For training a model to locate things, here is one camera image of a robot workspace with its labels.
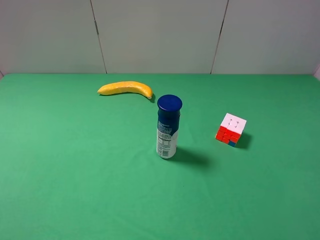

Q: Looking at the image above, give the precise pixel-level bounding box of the multicoloured puzzle cube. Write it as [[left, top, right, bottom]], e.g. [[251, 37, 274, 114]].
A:
[[215, 113, 247, 147]]

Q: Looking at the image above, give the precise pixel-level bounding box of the blue capped white bottle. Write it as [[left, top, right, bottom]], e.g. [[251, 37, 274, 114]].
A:
[[156, 94, 183, 159]]

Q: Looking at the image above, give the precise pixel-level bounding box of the yellow banana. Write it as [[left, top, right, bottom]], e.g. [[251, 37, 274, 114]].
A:
[[97, 81, 153, 99]]

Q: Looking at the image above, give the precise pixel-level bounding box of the green table cloth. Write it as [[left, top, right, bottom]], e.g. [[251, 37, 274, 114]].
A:
[[0, 74, 320, 240]]

